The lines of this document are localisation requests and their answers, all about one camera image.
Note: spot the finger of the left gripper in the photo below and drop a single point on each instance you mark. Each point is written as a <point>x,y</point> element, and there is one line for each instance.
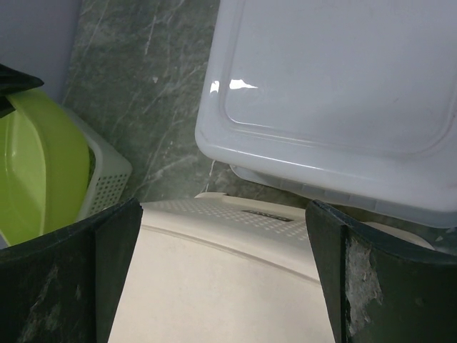
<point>12,82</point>

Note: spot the white basket at bottom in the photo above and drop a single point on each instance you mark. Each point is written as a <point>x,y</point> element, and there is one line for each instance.
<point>109,171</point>

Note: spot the large white plastic container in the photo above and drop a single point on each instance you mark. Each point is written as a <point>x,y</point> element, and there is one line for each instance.
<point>349,102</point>

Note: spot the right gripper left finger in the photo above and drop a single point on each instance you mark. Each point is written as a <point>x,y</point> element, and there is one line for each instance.
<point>65,286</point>

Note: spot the green basket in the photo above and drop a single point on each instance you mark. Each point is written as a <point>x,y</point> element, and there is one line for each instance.
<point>44,168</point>

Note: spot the cream perforated laundry basket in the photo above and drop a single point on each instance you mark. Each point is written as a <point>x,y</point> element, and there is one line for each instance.
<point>216,268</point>

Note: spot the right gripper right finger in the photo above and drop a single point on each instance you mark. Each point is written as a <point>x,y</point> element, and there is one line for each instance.
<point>378,287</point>

